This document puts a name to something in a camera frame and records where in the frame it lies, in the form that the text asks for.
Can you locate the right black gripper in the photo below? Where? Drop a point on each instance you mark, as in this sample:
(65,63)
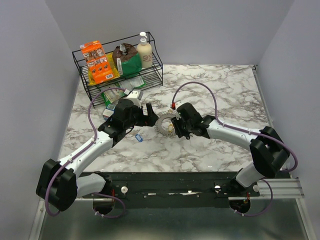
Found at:
(180,132)

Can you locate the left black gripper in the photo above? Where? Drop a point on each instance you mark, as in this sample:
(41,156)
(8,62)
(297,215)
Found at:
(148,120)

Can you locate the yellow key tag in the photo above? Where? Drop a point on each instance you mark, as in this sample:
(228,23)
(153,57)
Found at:
(170,128)

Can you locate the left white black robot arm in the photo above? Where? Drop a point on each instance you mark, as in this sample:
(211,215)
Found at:
(57,184)

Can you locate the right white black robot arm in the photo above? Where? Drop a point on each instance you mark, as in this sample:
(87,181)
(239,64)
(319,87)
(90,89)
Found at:
(268,155)

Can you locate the blue key tag on table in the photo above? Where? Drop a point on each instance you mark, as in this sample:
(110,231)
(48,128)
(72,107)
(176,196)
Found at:
(139,138)

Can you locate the small blue white box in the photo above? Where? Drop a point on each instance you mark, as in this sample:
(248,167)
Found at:
(108,111)

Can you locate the green white snack pouch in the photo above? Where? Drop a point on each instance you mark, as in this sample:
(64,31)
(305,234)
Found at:
(113,95)

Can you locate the brown and green bag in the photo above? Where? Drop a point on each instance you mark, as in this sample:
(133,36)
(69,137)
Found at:
(127,60)

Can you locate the cream pump lotion bottle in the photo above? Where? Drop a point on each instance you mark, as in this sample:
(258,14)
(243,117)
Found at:
(145,51)

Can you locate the yellow packet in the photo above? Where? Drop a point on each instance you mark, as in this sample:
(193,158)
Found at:
(112,67)

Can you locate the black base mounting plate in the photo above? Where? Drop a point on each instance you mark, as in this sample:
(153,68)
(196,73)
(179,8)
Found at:
(160,190)

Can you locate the orange product box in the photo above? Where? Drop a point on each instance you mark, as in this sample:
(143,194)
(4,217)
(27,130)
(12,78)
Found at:
(92,50)

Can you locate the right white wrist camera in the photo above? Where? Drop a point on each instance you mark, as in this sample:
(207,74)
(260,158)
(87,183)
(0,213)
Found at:
(177,115)

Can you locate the black wire shelf rack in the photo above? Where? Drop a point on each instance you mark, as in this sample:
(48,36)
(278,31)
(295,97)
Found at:
(152,76)

